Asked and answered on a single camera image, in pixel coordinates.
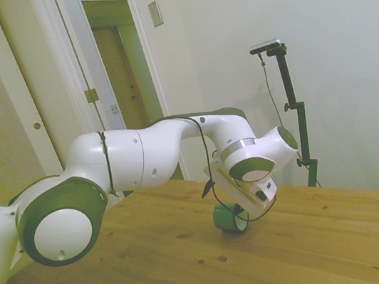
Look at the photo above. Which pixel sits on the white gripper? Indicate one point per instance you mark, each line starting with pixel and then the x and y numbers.
pixel 234 189

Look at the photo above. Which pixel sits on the blue enamel mug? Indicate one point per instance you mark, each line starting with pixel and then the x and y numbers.
pixel 224 220

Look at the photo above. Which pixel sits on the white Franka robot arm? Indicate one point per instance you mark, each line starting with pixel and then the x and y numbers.
pixel 124 159

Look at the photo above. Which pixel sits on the silver door latch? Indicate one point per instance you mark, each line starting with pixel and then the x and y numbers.
pixel 114 108

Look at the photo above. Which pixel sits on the brown wooden hallway door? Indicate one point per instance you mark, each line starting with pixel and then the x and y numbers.
pixel 118 81

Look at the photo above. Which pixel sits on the brass door hinge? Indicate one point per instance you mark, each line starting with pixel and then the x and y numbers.
pixel 91 95

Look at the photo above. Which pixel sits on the white open door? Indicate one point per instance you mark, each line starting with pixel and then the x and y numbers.
pixel 97 73

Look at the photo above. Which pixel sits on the cream closet door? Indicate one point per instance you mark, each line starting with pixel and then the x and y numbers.
pixel 33 66

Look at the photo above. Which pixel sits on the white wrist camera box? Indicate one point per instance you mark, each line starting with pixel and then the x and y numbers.
pixel 267 189

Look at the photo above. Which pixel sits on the black camera stand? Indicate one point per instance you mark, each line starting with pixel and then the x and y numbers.
pixel 268 82
pixel 288 79

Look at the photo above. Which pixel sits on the grey exterior camera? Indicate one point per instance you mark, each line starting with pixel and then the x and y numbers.
pixel 266 45

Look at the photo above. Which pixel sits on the beige wall switch plate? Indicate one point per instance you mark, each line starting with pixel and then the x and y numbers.
pixel 155 14

